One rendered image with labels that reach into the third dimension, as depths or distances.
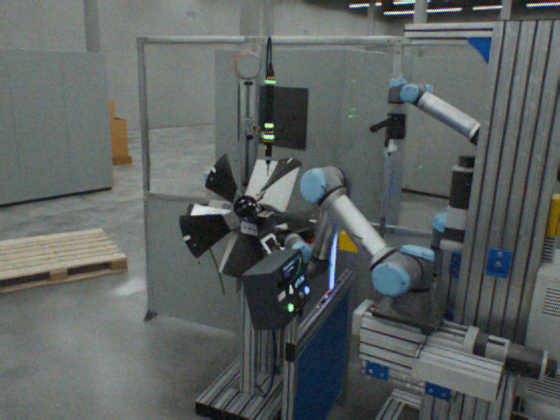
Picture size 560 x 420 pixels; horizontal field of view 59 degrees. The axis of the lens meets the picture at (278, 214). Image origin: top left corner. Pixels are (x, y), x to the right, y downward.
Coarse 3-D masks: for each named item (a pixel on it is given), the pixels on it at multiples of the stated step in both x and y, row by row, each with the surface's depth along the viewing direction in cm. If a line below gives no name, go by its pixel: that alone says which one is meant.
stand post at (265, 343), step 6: (258, 330) 299; (264, 330) 298; (270, 330) 296; (258, 336) 301; (264, 336) 299; (270, 336) 297; (258, 342) 302; (264, 342) 300; (270, 342) 298; (258, 348) 303; (264, 348) 301; (270, 348) 299; (258, 354) 304; (264, 354) 302; (270, 354) 300; (258, 360) 305; (264, 360) 303; (270, 360) 301; (258, 366) 306; (264, 366) 304; (270, 366) 303; (264, 372) 305; (270, 372) 304
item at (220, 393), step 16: (224, 384) 292; (208, 400) 278; (224, 400) 278; (240, 400) 279; (256, 400) 279; (272, 400) 280; (224, 416) 271; (240, 416) 266; (256, 416) 268; (272, 416) 266
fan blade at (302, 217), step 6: (312, 210) 242; (318, 210) 240; (270, 216) 237; (276, 216) 237; (282, 216) 237; (288, 216) 237; (294, 216) 237; (300, 216) 237; (306, 216) 236; (312, 216) 236; (318, 216) 235; (282, 222) 232; (294, 222) 232; (300, 222) 232; (306, 222) 232; (312, 222) 231; (294, 228) 229; (300, 228) 228
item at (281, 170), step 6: (282, 162) 258; (294, 162) 248; (300, 162) 245; (276, 168) 258; (282, 168) 251; (288, 168) 247; (294, 168) 244; (276, 174) 250; (282, 174) 245; (270, 180) 250; (276, 180) 244; (264, 186) 252; (270, 186) 244
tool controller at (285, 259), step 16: (272, 256) 172; (288, 256) 167; (256, 272) 156; (272, 272) 154; (288, 272) 163; (304, 272) 175; (256, 288) 156; (272, 288) 154; (304, 288) 174; (256, 304) 157; (272, 304) 155; (288, 304) 161; (304, 304) 172; (256, 320) 159; (272, 320) 156; (288, 320) 159
